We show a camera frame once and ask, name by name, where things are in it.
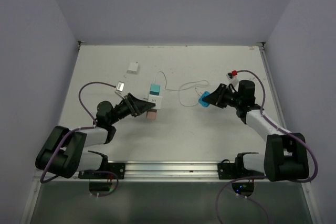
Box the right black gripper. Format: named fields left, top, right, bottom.
left=202, top=83, right=242, bottom=109

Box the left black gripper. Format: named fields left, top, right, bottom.
left=109, top=92, right=154, bottom=124

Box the blue plug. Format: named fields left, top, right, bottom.
left=198, top=91, right=211, bottom=108

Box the pink charger plug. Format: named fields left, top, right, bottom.
left=146, top=109, right=157, bottom=120

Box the white cube socket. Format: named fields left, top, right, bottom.
left=144, top=94, right=163, bottom=110

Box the teal charger plug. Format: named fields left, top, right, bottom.
left=149, top=83, right=161, bottom=95

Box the white charger plug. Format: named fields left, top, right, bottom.
left=127, top=62, right=139, bottom=74

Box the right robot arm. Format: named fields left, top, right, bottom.
left=199, top=80, right=309, bottom=182

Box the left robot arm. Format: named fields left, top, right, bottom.
left=35, top=93, right=155, bottom=178

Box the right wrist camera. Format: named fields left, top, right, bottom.
left=226, top=70, right=239, bottom=87

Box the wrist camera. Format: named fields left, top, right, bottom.
left=114, top=81, right=125, bottom=99
left=226, top=70, right=239, bottom=87

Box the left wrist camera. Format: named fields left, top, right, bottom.
left=114, top=81, right=125, bottom=99

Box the white usb cable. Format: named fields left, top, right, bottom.
left=152, top=71, right=209, bottom=108

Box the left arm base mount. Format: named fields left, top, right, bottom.
left=78, top=162, right=126, bottom=179

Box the aluminium front rail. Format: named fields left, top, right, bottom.
left=33, top=161, right=309, bottom=182

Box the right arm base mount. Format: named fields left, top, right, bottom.
left=217, top=159, right=264, bottom=180

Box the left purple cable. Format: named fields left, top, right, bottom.
left=39, top=81, right=118, bottom=184

